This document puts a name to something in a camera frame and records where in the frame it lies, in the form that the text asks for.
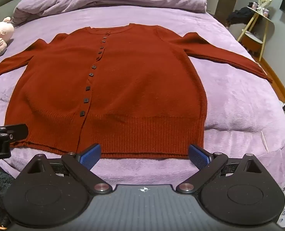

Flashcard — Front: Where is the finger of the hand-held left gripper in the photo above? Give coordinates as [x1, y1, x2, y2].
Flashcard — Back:
[0, 124, 29, 147]

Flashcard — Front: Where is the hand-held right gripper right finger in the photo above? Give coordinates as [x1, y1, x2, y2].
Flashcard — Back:
[176, 144, 265, 194]

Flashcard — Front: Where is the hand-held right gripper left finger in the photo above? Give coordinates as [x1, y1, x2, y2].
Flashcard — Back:
[24, 143, 113, 195]

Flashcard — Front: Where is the red knit cardigan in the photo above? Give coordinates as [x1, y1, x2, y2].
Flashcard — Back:
[0, 23, 273, 160]

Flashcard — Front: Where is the round orange basket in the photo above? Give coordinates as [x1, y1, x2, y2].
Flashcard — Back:
[242, 30, 263, 54]

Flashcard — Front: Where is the yellow-legged side table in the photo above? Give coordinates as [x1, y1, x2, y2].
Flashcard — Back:
[237, 6, 275, 62]

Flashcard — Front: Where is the dark wooden door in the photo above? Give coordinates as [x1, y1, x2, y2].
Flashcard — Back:
[215, 0, 240, 26]

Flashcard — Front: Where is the wrapped flower bouquet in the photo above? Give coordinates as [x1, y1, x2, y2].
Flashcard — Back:
[256, 0, 277, 15]

